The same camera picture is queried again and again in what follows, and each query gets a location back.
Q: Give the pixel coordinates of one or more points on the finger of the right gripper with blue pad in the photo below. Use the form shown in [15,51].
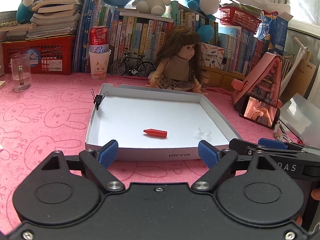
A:
[244,147]

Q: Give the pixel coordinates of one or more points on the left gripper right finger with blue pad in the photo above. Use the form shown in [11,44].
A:
[221,164]

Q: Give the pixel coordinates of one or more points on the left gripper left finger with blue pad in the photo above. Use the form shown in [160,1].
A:
[96,164]

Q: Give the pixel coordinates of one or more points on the red crayon cap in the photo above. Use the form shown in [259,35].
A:
[155,133]

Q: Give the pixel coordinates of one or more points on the clear plastic cup lid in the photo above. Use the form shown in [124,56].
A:
[204,131]

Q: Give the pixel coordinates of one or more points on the smartphone playing video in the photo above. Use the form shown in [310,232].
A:
[260,112]

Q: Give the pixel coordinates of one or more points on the clear plastic folder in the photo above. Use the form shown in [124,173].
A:
[302,118]

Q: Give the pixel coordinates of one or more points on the white shallow cardboard box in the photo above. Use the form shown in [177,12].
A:
[127,110]

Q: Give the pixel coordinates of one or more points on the black binder clip on box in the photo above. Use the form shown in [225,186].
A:
[97,99]

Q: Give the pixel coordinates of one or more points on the pink triangular dollhouse stand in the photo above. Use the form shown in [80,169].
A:
[263,82]

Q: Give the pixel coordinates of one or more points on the small glass jar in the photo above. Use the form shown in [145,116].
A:
[204,82]

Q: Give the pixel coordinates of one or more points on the miniature black bicycle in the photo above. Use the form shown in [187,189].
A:
[132,66]

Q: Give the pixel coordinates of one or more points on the white paper cup cat print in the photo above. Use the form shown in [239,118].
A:
[99,64]

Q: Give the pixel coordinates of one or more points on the brown-haired doll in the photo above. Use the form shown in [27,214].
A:
[179,62]

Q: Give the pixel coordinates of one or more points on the colourful white game box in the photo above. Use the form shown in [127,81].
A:
[212,55]

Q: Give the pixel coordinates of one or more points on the red plastic crate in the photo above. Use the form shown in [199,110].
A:
[52,55]

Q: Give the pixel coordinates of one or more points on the red Budweiser can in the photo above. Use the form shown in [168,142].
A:
[99,39]

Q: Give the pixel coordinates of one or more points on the blue cardboard box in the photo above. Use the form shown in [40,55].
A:
[274,29]

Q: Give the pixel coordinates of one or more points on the row of upright books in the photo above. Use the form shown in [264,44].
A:
[135,33]

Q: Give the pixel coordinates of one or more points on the clear glass mug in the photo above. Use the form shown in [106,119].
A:
[21,73]

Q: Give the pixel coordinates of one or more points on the small red basket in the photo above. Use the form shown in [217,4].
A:
[230,15]

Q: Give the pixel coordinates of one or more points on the stack of books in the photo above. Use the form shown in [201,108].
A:
[54,18]

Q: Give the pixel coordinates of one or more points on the blue penguin plush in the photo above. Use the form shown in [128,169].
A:
[24,13]

